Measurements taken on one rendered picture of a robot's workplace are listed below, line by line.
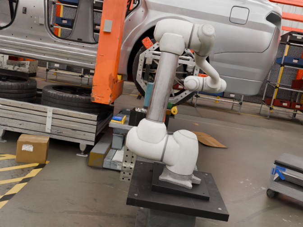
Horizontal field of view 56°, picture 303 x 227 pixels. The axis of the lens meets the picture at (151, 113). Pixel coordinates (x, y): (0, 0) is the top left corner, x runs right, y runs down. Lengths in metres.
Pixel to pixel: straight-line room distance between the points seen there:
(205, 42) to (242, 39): 1.44
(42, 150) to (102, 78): 0.74
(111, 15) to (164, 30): 0.92
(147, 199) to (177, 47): 0.78
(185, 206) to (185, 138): 0.34
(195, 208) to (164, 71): 0.70
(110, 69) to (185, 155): 1.12
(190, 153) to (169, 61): 0.50
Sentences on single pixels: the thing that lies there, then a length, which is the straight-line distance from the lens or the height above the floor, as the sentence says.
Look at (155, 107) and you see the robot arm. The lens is 1.52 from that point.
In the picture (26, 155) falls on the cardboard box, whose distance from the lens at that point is 2.46.
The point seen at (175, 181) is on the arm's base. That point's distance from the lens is 1.58.
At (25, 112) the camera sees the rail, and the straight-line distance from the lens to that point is 2.75.
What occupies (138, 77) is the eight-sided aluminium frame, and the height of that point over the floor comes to 0.76.
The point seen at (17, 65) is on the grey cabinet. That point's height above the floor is 0.22.
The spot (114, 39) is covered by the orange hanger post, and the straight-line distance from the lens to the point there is 2.36.
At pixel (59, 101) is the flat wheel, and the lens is 2.72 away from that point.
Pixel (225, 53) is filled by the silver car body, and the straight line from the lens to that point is 2.90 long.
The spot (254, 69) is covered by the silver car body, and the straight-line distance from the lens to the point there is 2.97.
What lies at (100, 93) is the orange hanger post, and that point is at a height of 0.60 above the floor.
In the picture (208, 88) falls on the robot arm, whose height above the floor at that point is 0.82.
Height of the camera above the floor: 0.98
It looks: 11 degrees down
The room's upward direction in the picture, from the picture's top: 10 degrees clockwise
